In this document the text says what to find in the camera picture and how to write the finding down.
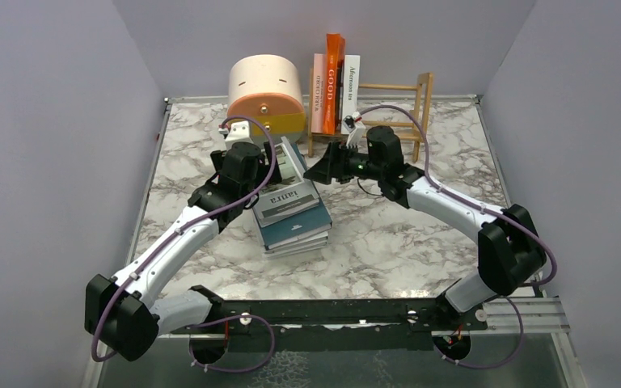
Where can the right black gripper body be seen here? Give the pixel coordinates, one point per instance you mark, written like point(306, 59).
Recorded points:
point(356, 166)

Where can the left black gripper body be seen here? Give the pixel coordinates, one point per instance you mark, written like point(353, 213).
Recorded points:
point(262, 175)

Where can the white cover book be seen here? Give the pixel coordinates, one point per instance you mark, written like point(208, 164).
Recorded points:
point(350, 84)

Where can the pink flower cover book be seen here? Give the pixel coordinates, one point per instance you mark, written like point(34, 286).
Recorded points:
point(316, 93)

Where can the orange fashion show book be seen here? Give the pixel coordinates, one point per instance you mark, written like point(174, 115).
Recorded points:
point(335, 44)

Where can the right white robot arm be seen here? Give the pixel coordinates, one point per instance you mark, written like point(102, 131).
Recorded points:
point(507, 243)

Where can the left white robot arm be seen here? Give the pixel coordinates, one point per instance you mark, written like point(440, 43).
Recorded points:
point(124, 313)

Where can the bottom stacked books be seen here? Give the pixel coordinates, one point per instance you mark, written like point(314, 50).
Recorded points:
point(296, 250)

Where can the grey landscape cover book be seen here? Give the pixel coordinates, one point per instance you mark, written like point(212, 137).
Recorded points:
point(292, 195)

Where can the dark teal book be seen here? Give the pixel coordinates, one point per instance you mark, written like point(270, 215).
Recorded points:
point(310, 222)

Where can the cream and orange bread box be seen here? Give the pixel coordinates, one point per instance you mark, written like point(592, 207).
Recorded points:
point(266, 87)

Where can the wooden book rack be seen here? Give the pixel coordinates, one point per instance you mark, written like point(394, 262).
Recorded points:
point(405, 107)

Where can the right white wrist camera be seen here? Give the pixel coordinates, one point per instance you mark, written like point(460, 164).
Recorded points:
point(356, 129)

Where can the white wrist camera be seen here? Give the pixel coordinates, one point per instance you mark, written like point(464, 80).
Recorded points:
point(236, 132)
point(356, 129)

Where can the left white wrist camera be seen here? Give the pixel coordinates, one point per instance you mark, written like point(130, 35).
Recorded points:
point(236, 132)

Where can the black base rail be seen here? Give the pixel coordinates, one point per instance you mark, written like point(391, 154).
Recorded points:
point(332, 325)

